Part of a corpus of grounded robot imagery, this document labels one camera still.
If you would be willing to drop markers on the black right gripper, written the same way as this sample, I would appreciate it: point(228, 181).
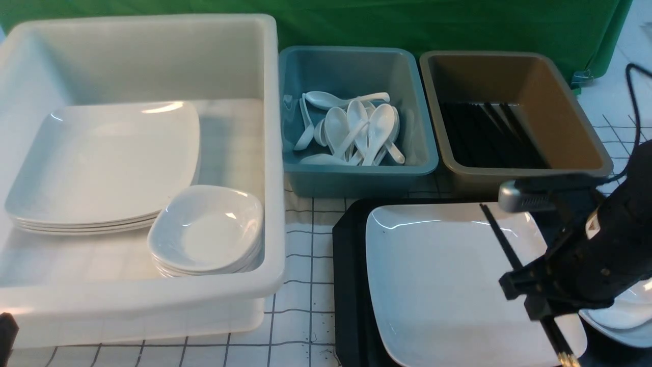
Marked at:
point(601, 251)

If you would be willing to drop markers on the black chopstick pair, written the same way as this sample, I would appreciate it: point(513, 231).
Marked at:
point(554, 335)

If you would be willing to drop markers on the white square rice plate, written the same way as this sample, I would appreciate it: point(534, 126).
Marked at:
point(433, 272)

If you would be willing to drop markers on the small white bowl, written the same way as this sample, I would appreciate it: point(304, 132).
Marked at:
point(628, 320)

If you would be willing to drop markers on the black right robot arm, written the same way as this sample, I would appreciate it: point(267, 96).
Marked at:
point(596, 256)

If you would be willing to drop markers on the brown plastic chopstick bin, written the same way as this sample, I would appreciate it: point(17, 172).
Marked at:
point(542, 101)

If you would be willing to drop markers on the black chopsticks in bin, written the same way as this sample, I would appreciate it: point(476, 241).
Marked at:
point(489, 136)

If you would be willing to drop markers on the black serving tray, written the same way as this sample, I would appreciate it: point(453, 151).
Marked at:
point(358, 342)

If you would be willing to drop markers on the metal binder clip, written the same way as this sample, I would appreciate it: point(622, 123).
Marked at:
point(581, 79)

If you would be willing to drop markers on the pile of white spoons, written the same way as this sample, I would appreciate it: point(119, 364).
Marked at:
point(357, 131)

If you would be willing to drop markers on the teal plastic spoon bin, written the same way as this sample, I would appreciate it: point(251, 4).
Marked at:
point(349, 72)

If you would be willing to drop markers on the green backdrop cloth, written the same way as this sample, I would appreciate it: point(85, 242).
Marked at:
point(579, 36)

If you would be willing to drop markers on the stack of small white bowls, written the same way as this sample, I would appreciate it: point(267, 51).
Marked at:
point(207, 230)

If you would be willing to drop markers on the stack of white square plates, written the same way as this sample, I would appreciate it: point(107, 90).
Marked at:
point(103, 164)

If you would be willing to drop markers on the large white plastic bin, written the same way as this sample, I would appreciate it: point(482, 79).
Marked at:
point(94, 284)

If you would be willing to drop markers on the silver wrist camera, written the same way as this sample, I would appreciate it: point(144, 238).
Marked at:
point(541, 193)

